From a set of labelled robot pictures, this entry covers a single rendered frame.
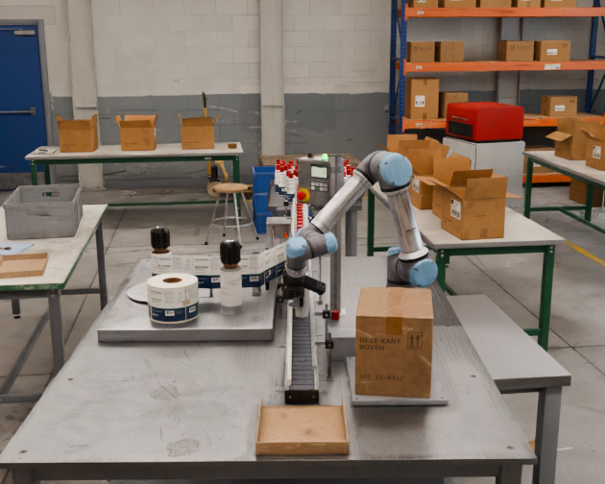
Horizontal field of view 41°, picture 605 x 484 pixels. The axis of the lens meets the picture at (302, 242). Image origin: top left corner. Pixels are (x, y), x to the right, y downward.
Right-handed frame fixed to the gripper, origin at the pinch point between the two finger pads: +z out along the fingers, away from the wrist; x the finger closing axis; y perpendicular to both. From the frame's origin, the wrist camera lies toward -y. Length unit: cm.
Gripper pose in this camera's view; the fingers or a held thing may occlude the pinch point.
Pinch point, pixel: (302, 306)
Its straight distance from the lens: 318.2
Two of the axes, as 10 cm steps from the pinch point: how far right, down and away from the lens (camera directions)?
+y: -10.0, 0.1, 0.0
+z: 0.0, 7.2, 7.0
